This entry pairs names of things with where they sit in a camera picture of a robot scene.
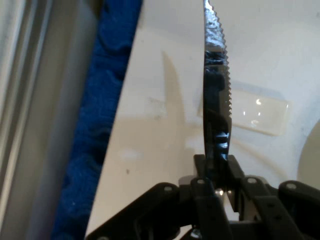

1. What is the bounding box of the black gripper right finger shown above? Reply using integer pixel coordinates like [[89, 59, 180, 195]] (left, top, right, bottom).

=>
[[226, 154, 320, 240]]

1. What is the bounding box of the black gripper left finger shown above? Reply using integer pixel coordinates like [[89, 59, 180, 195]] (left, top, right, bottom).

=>
[[84, 154, 234, 240]]

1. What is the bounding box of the silver serrated table knife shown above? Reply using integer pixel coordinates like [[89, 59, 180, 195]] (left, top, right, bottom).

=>
[[201, 0, 234, 198]]

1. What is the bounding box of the white plate with dark rim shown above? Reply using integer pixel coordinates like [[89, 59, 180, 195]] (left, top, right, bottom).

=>
[[298, 124, 320, 185]]

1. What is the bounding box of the white ceramic cutlery rest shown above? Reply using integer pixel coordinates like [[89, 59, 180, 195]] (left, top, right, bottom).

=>
[[196, 84, 292, 138]]

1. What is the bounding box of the blue fabric strip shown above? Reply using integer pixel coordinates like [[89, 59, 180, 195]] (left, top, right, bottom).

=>
[[50, 0, 144, 240]]

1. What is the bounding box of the grey aluminium frame rail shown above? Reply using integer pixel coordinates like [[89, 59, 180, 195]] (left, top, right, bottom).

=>
[[0, 0, 104, 240]]

